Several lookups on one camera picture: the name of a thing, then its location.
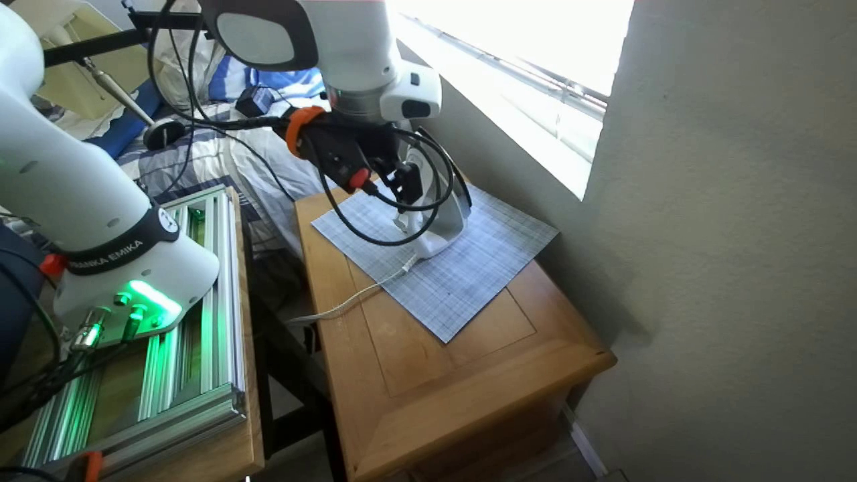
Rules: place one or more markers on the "aluminium base frame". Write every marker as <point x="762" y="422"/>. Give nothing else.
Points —
<point x="211" y="356"/>

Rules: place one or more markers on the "grey-blue woven placemat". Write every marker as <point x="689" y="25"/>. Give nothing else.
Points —
<point x="464" y="269"/>

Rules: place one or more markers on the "white duvet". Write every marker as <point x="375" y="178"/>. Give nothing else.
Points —
<point x="269" y="170"/>

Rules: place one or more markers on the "green lit metal rack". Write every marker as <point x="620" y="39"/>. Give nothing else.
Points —
<point x="228" y="457"/>

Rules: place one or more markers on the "white window sill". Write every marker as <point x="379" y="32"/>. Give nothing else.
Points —
<point x="536" y="116"/>

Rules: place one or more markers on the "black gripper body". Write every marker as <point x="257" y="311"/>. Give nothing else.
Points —
<point x="351" y="149"/>

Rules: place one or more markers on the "olive green pillow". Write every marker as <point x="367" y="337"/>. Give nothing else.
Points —
<point x="89" y="90"/>

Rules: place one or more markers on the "black camera boom rod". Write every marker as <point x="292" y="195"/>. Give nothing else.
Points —
<point x="97" y="43"/>

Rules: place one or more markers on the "orange clamp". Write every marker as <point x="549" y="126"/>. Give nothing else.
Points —
<point x="89" y="467"/>

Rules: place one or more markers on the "wooden nightstand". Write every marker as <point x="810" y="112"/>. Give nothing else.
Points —
<point x="446" y="383"/>

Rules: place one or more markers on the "dark blue cloth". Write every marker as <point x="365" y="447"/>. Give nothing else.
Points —
<point x="125" y="135"/>

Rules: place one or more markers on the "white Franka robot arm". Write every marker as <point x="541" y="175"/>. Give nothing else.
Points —
<point x="71" y="187"/>

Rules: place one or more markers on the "blue white striped cloth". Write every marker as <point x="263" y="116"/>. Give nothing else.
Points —
<point x="277" y="90"/>

